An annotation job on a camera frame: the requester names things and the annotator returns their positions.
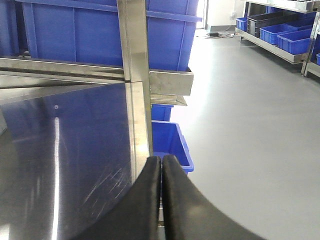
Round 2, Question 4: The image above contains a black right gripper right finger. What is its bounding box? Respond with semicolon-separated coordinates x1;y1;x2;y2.
162;155;261;240

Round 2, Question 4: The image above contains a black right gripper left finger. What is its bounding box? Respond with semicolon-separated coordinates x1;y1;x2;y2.
73;156;162;240

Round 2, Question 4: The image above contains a blue bin under table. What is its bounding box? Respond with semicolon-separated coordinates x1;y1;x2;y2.
152;120;194;174

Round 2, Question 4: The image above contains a large blue bin on rack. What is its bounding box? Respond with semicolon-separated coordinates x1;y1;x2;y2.
14;0;203;73

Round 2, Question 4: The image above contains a blue bin on shelf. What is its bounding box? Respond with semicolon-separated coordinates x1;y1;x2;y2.
277;28;312;55
259;23;312;45

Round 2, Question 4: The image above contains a small blue bin far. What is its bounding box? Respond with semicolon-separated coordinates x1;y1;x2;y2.
236;16;248;32

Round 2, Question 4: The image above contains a black bin on shelf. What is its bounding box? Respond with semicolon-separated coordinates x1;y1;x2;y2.
246;11;299;38

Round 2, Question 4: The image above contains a blue bin on shelf front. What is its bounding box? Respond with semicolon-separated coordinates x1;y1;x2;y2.
277;28;312;55

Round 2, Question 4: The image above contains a steel shelf rack right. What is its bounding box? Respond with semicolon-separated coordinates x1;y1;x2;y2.
235;0;320;77

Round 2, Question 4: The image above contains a stainless steel rack frame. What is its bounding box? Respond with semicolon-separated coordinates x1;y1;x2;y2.
0;0;193;169

